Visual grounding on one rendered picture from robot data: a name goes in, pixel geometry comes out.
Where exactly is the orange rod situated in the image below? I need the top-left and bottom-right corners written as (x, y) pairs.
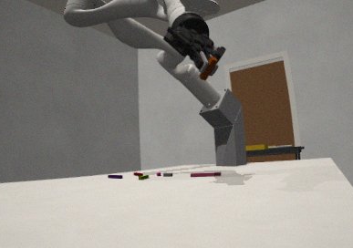
top-left (200, 57), bottom-right (218, 80)

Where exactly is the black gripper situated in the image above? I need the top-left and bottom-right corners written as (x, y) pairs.
top-left (163, 13), bottom-right (226, 73)

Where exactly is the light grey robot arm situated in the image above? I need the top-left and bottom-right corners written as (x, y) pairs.
top-left (64, 0), bottom-right (221, 109)

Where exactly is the lime green rod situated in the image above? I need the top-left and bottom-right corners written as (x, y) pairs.
top-left (139, 175), bottom-right (149, 180)

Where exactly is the pink rod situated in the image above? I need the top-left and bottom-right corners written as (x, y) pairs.
top-left (191, 172), bottom-right (221, 177)

